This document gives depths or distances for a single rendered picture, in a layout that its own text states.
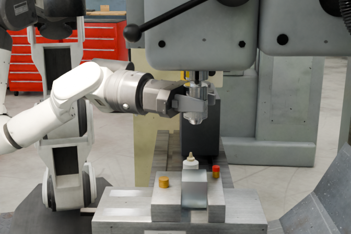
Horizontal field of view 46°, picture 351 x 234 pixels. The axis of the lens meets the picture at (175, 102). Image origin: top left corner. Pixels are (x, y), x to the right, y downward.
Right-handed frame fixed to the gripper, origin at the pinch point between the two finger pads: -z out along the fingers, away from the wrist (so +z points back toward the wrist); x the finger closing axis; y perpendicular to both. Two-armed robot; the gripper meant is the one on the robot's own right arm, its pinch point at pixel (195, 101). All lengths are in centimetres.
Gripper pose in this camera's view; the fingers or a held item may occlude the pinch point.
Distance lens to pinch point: 81.0
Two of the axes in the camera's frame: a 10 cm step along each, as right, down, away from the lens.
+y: -0.1, 9.6, 2.8
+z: -9.0, -1.3, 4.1
